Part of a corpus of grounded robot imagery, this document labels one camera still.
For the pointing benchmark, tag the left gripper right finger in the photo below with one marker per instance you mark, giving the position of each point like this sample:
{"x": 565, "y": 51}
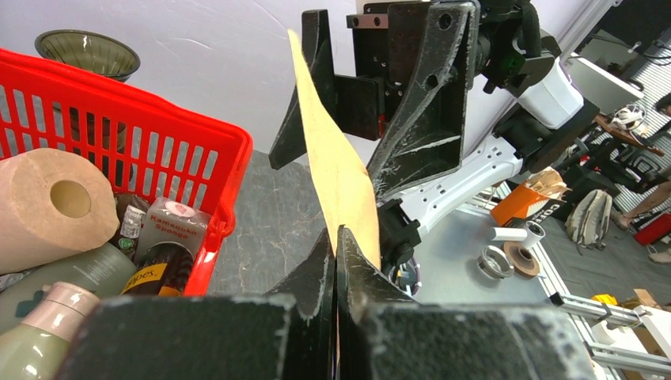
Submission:
{"x": 385, "y": 334}

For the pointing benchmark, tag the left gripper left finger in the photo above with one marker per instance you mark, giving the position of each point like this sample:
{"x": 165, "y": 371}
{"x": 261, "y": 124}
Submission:
{"x": 285, "y": 333}

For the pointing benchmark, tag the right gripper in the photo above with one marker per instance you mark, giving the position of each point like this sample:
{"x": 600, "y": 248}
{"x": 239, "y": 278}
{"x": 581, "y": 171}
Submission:
{"x": 414, "y": 63}

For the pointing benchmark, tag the brown paper coffee filter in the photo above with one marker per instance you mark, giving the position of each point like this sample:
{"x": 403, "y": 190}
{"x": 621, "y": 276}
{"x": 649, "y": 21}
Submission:
{"x": 343, "y": 185}

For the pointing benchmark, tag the dark green glass dripper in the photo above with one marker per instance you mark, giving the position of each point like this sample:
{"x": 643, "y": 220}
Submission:
{"x": 89, "y": 51}

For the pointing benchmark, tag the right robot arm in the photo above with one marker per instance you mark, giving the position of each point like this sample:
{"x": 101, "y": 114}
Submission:
{"x": 521, "y": 113}

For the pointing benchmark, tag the black yellow spray can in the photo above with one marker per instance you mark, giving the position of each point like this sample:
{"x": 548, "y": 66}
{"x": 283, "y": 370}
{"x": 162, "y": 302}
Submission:
{"x": 164, "y": 271}

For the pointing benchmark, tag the brown tape roll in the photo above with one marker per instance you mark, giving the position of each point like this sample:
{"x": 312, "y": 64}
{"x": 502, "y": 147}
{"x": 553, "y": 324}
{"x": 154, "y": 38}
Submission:
{"x": 523, "y": 261}

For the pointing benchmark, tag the packaged sponge clear wrapper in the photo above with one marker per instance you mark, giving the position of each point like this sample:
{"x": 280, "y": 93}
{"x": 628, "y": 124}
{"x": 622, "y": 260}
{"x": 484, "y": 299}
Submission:
{"x": 171, "y": 221}

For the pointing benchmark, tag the orange cardboard box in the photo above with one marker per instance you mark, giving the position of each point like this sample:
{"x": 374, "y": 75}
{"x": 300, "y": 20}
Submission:
{"x": 535, "y": 199}

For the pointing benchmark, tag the grey backpack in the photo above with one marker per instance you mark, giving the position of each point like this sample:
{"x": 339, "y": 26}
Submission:
{"x": 587, "y": 225}

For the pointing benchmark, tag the red plastic shopping basket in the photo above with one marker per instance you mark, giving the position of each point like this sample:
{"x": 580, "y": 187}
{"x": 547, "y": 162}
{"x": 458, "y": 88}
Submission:
{"x": 143, "y": 143}

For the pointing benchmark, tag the green lotion bottle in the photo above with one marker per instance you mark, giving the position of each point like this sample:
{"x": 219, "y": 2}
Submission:
{"x": 36, "y": 347}

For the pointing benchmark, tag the brown toilet paper roll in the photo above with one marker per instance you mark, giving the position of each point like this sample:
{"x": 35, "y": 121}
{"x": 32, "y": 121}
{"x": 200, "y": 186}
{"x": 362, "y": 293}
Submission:
{"x": 54, "y": 204}

